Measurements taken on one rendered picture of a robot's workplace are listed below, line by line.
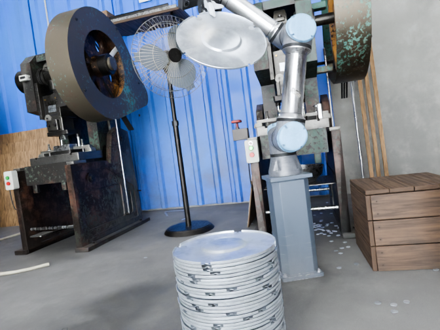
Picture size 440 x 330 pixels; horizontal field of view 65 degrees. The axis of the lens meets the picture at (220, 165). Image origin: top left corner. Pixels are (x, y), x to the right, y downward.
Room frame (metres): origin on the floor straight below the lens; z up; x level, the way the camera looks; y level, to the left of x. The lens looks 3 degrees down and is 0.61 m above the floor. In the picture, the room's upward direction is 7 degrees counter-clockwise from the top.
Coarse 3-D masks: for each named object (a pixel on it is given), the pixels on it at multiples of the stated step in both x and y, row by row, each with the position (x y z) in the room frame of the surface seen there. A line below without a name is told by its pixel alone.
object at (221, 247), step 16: (192, 240) 1.05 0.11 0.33; (208, 240) 1.03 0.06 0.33; (224, 240) 0.98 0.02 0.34; (240, 240) 0.96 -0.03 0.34; (256, 240) 0.96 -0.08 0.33; (272, 240) 0.94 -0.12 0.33; (176, 256) 0.91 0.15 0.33; (192, 256) 0.89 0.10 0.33; (208, 256) 0.88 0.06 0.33; (224, 256) 0.86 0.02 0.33; (240, 256) 0.84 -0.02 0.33; (256, 256) 0.83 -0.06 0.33
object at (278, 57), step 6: (276, 54) 2.22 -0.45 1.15; (282, 54) 2.21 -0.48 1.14; (276, 60) 2.22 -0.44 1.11; (282, 60) 2.21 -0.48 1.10; (276, 66) 2.22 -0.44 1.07; (282, 66) 2.21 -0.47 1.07; (276, 72) 2.22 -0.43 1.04; (282, 72) 2.21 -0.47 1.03; (276, 78) 2.21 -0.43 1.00; (282, 78) 2.20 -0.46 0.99; (276, 84) 2.22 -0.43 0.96; (282, 84) 2.18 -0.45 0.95; (276, 90) 2.22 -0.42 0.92; (282, 90) 2.18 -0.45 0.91
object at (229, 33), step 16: (192, 16) 1.17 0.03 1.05; (208, 16) 1.18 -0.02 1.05; (224, 16) 1.19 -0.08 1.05; (240, 16) 1.19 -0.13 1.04; (176, 32) 1.10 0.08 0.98; (192, 32) 1.12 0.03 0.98; (208, 32) 1.12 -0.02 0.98; (224, 32) 1.13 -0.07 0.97; (240, 32) 1.15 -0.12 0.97; (256, 32) 1.15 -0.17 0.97; (192, 48) 1.07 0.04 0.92; (208, 48) 1.08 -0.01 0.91; (224, 48) 1.07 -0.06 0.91; (240, 48) 1.09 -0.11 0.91; (256, 48) 1.10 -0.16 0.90; (208, 64) 1.03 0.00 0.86; (224, 64) 1.04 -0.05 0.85; (240, 64) 1.05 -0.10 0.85
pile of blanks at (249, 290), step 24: (240, 264) 0.81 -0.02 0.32; (264, 264) 0.85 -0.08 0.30; (192, 288) 0.84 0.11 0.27; (216, 288) 0.81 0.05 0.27; (240, 288) 0.81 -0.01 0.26; (264, 288) 0.84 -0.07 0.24; (192, 312) 0.84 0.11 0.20; (216, 312) 0.81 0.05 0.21; (240, 312) 0.81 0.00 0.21; (264, 312) 0.83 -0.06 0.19
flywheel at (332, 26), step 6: (330, 0) 2.42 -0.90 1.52; (330, 6) 2.45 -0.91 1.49; (330, 24) 2.49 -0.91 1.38; (330, 30) 2.50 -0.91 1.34; (330, 36) 2.54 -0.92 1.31; (336, 42) 2.46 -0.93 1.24; (336, 48) 2.45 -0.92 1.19; (336, 54) 2.42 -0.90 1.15; (336, 60) 2.38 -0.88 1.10; (336, 66) 2.37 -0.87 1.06
